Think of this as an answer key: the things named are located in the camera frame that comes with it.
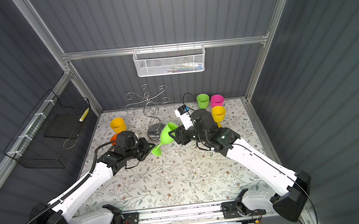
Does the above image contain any chrome wine glass rack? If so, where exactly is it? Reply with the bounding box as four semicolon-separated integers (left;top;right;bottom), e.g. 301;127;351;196
124;83;171;141

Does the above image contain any white wire mesh basket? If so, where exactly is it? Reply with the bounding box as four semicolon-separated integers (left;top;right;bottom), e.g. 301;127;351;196
133;46;206;78

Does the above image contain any yellow wine glass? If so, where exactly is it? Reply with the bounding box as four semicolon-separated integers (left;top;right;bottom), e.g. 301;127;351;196
110;117;127;133
211;105;226;128

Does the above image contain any pink wine glass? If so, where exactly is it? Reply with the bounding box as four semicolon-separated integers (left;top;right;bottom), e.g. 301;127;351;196
210;94;225;108

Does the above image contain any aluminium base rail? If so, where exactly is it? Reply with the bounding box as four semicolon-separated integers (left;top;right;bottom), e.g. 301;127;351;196
52;192;309;224

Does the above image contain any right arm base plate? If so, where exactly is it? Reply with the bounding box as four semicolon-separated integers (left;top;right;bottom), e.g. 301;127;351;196
220;201;266;219

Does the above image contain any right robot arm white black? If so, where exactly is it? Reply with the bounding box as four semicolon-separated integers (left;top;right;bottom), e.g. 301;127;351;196
168;105;311;222

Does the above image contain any yellow marker in basket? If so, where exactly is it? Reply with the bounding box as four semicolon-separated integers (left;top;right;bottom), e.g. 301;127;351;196
79;107;90;122

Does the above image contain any black wire basket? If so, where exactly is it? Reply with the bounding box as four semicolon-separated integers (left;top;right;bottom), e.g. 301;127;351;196
4;90;91;169

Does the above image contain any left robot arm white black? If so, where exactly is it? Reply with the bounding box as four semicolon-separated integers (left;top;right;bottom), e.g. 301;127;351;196
27;131;155;224

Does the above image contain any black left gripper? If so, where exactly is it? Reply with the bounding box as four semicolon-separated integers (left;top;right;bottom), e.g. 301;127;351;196
124;136;157;162

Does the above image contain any green wine glass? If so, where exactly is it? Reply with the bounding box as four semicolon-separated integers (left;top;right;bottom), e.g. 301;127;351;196
196;94;210;109
151;122;178;156

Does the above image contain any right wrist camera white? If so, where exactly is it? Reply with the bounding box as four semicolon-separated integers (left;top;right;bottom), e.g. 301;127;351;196
175;105;193;130

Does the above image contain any orange wine glass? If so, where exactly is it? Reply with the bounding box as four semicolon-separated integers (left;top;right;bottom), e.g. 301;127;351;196
110;134;117;145

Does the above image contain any black corrugated cable conduit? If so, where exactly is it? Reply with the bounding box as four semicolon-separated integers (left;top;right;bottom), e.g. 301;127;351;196
1;140;123;224

